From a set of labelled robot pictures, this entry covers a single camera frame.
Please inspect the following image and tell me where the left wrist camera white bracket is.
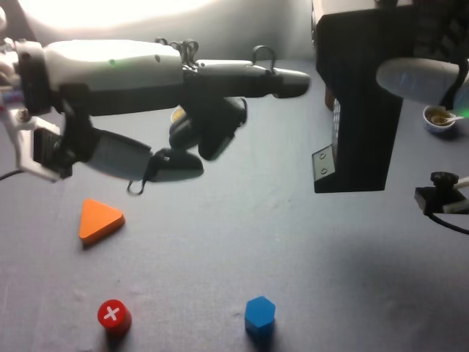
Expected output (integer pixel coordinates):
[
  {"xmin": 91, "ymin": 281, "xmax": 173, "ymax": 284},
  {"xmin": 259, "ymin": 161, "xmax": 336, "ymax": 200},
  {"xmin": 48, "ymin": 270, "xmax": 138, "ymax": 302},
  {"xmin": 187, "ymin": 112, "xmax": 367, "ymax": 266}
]
[{"xmin": 0, "ymin": 108, "xmax": 74, "ymax": 183}]

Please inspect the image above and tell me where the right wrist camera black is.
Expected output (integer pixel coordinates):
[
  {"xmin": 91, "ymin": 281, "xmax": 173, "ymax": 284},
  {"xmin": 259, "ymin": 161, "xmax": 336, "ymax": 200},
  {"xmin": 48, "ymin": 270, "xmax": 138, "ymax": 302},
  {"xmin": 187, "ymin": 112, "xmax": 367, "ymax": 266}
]
[{"xmin": 413, "ymin": 171, "xmax": 469, "ymax": 216}]

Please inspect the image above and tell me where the orange triangle block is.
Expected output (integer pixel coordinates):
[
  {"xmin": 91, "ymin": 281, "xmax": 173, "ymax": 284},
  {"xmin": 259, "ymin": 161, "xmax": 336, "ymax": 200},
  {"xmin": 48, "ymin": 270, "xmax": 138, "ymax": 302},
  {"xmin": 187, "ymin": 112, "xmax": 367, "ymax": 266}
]
[{"xmin": 78, "ymin": 198, "xmax": 126, "ymax": 247}]

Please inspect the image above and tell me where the white bowl green soup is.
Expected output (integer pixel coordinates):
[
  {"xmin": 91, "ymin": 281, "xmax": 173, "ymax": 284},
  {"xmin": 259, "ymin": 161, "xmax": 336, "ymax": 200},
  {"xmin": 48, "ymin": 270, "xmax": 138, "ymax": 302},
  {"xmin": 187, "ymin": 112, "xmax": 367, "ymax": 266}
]
[{"xmin": 423, "ymin": 105, "xmax": 465, "ymax": 136}]

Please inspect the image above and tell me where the small white cup yellow drink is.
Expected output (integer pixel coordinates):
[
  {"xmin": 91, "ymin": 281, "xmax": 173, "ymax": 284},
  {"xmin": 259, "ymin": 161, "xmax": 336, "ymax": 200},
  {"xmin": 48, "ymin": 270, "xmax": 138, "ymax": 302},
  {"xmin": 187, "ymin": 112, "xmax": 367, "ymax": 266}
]
[{"xmin": 170, "ymin": 105, "xmax": 188, "ymax": 125}]

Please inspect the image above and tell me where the red cylinder block white cross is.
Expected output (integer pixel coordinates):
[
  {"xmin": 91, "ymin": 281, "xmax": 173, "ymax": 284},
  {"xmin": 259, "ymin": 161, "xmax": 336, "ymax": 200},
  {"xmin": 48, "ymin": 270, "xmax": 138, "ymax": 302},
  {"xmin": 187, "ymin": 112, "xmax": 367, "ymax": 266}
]
[{"xmin": 97, "ymin": 298, "xmax": 133, "ymax": 333}]

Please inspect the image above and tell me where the blue hexagon block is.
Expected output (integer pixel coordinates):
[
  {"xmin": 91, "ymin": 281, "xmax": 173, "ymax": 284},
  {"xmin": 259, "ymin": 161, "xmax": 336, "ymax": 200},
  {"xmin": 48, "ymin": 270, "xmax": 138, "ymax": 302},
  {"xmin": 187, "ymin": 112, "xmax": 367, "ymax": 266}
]
[{"xmin": 244, "ymin": 295, "xmax": 277, "ymax": 337}]

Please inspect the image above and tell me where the white backdrop curtain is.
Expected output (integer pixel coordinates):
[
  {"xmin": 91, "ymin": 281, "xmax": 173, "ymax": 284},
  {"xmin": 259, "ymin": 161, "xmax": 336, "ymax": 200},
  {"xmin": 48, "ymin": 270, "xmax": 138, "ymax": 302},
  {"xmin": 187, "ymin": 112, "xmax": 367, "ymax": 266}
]
[{"xmin": 7, "ymin": 0, "xmax": 314, "ymax": 62}]

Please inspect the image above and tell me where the black right camera cable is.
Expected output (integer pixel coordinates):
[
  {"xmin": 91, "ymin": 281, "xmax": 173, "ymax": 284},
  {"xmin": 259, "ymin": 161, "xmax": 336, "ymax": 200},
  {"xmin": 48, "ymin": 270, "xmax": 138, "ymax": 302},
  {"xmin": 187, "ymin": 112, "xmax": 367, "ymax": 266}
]
[{"xmin": 426, "ymin": 211, "xmax": 469, "ymax": 235}]

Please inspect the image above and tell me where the grey table cloth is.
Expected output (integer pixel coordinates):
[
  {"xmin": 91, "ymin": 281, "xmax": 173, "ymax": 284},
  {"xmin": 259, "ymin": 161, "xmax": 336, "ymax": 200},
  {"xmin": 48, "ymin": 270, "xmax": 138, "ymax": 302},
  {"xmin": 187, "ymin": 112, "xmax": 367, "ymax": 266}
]
[{"xmin": 0, "ymin": 54, "xmax": 469, "ymax": 352}]

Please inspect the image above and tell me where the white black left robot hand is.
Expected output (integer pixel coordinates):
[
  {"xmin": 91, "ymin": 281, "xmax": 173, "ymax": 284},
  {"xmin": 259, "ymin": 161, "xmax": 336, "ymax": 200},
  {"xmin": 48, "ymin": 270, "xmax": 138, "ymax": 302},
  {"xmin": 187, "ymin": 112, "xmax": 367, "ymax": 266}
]
[{"xmin": 43, "ymin": 36, "xmax": 312, "ymax": 196}]

